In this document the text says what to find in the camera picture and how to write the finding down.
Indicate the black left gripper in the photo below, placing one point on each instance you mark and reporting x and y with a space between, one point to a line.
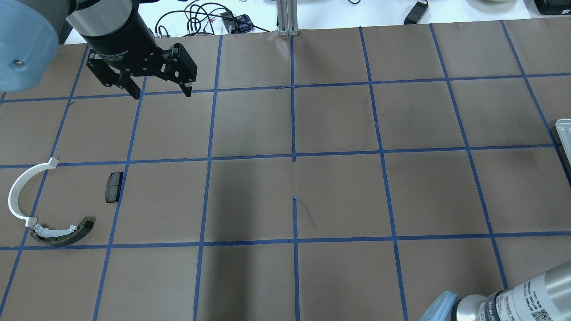
119 41

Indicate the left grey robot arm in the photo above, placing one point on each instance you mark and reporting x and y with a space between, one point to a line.
32 30

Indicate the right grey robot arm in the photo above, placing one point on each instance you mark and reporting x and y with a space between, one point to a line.
546 297

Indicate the ribbed metal tray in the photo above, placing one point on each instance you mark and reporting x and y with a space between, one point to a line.
563 129

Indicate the dark grey brake pad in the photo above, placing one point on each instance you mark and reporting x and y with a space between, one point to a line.
114 187

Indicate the olive green brake shoe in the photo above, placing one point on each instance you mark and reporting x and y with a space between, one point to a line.
63 237

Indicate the black power adapter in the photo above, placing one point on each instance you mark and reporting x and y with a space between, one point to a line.
416 12

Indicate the aluminium frame post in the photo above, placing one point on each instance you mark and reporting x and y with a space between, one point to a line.
287 17

